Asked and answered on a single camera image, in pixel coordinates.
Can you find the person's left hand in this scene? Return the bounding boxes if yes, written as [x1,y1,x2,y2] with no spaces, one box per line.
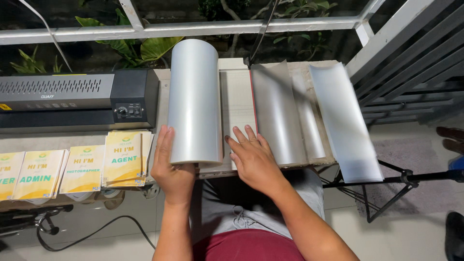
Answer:
[150,125,196,206]

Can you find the white paper cutter board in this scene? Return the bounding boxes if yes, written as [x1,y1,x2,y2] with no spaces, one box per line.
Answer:
[197,58,340,180]

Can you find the black power cable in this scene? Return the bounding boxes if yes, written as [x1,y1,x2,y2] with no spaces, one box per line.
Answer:
[36,215,157,253]

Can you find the grey drawstring shorts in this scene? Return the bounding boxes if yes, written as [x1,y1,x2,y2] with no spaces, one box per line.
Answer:
[188,168,326,244]

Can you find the long curled clear film sheet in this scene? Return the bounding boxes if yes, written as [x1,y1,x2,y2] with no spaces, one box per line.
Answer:
[309,62,385,184]

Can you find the black tripod stand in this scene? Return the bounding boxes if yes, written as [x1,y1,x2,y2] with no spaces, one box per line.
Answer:
[321,159,464,224]

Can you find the green shrub with branches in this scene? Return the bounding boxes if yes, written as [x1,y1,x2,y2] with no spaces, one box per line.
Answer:
[197,0,338,62]

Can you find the wide cut clear film sheet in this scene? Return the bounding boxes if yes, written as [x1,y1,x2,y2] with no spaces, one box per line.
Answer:
[250,60,309,167]

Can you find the person's right hand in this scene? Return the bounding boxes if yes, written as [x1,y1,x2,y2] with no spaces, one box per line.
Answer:
[224,125,289,198]

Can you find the grey metal slatted gate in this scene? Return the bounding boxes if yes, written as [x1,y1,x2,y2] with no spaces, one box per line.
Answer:
[344,0,464,126]

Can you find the black grey laminator machine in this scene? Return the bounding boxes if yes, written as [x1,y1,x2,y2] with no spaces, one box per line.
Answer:
[0,69,160,135]

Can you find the roll of clear laminating film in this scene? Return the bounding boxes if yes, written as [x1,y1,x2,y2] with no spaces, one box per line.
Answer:
[167,39,224,168]

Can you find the stack of yellow green-print cards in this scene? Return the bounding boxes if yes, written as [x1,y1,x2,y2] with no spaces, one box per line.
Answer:
[101,130,155,188]

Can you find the white tape roll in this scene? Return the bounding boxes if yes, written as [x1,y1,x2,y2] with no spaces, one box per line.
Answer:
[65,191,95,202]
[103,188,126,199]

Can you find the yellow card with green print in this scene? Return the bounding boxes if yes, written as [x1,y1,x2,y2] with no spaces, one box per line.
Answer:
[0,152,26,202]

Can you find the yellow cards with green print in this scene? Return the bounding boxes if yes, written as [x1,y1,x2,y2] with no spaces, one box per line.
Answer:
[12,149,70,200]

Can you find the narrow cut clear film sheet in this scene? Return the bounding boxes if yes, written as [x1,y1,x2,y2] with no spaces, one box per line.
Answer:
[292,69,327,160]

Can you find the blue plastic object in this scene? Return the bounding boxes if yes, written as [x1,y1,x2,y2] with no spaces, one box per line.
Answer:
[448,156,464,182]

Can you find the white cable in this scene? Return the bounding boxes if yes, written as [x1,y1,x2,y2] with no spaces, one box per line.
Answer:
[17,0,73,73]

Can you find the white metal railing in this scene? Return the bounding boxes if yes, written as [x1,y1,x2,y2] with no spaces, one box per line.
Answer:
[0,0,385,46]

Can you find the yellow card with orange print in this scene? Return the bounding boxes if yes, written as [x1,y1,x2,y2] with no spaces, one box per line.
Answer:
[59,144,106,194]

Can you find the small spiky green plant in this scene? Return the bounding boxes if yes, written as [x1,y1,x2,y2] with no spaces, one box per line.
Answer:
[9,45,64,75]

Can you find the black metal stand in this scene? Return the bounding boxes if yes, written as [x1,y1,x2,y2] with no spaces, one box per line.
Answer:
[0,204,74,237]

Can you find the black shoe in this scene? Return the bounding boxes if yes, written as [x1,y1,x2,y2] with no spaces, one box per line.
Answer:
[445,211,464,261]

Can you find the grey floor rug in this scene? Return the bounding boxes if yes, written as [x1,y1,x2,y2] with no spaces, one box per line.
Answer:
[357,138,464,219]

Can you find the red shirt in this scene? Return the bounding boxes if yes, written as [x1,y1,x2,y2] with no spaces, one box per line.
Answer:
[192,228,306,261]

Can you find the large-leaf green plant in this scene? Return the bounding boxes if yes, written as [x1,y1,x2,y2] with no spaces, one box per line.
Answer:
[74,7,185,70]

